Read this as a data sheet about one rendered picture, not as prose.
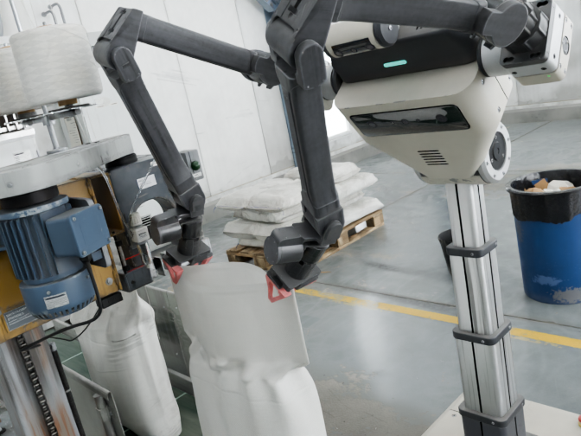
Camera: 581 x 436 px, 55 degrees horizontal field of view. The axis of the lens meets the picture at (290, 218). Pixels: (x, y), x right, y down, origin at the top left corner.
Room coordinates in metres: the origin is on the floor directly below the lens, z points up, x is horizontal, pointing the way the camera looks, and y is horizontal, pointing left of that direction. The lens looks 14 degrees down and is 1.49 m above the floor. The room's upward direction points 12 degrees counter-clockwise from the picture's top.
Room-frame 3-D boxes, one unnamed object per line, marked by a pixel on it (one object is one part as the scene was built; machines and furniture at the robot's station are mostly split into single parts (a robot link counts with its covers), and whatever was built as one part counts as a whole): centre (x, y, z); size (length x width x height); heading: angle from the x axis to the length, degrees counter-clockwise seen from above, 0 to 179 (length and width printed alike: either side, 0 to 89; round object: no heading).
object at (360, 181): (4.84, -0.47, 0.44); 0.68 x 0.44 x 0.15; 132
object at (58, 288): (1.21, 0.54, 1.21); 0.15 x 0.15 x 0.25
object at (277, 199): (4.41, -0.05, 0.56); 0.66 x 0.42 x 0.15; 132
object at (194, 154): (1.68, 0.27, 1.28); 0.08 x 0.05 x 0.09; 42
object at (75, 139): (5.23, 1.78, 1.34); 0.24 x 0.04 x 0.32; 42
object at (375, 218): (4.77, -0.11, 0.07); 1.20 x 0.82 x 0.14; 134
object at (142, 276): (1.49, 0.46, 1.04); 0.08 x 0.06 x 0.05; 132
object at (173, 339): (2.18, 0.55, 0.53); 1.05 x 0.02 x 0.41; 42
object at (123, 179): (1.66, 0.45, 1.21); 0.30 x 0.25 x 0.30; 42
